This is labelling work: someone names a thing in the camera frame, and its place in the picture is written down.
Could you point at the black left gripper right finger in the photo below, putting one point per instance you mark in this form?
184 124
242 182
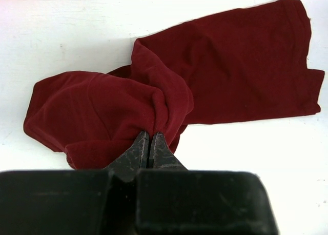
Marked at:
160 157

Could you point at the dark red t-shirt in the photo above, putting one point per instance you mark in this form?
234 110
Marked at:
235 66

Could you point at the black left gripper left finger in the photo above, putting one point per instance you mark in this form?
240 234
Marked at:
126 166

